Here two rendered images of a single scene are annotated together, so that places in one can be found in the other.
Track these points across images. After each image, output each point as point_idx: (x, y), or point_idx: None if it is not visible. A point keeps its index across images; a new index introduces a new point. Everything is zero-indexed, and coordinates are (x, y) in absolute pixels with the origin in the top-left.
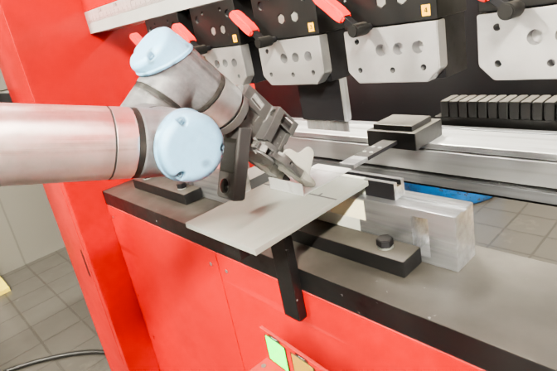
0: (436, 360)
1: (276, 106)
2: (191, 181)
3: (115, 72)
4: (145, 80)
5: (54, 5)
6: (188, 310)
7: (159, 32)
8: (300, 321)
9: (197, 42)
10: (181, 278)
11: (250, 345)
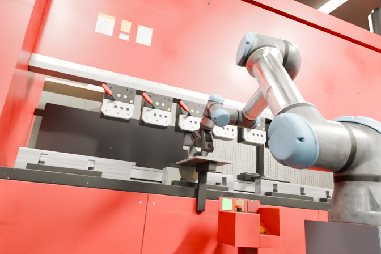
0: None
1: None
2: (256, 127)
3: (22, 93)
4: (221, 104)
5: (32, 39)
6: (85, 253)
7: (220, 95)
8: (198, 215)
9: (145, 104)
10: (93, 224)
11: (154, 250)
